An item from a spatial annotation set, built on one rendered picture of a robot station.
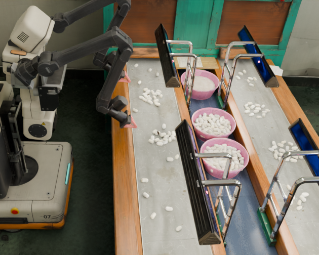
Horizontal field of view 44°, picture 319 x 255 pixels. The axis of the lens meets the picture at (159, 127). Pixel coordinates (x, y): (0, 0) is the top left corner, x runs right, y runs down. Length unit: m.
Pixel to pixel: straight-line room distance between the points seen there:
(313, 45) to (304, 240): 2.58
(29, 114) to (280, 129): 1.48
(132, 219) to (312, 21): 2.82
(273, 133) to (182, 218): 0.87
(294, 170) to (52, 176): 1.50
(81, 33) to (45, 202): 1.80
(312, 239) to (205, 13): 1.63
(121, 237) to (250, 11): 1.83
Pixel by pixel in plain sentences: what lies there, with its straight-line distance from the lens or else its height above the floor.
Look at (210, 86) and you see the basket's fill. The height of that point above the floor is 0.73.
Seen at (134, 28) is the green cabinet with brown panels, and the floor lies 0.99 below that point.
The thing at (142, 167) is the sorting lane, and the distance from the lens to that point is 2.10.
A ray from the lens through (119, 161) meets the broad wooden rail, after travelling 2.09.
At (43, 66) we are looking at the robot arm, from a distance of 1.91.
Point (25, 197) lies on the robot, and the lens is 2.62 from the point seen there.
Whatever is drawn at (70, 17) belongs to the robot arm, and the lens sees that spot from 2.28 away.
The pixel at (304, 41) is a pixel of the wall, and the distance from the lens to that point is 4.16.
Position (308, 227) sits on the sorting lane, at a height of 0.74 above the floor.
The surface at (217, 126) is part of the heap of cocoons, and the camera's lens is 2.41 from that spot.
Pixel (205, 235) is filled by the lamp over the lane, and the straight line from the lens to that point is 1.44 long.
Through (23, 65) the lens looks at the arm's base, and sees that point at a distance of 1.97.
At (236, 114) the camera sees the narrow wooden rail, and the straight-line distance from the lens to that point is 2.51.
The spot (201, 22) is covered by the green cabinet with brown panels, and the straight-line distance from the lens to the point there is 2.88.
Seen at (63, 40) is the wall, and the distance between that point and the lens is 3.87.
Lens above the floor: 2.26
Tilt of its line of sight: 40 degrees down
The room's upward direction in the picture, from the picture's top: 6 degrees clockwise
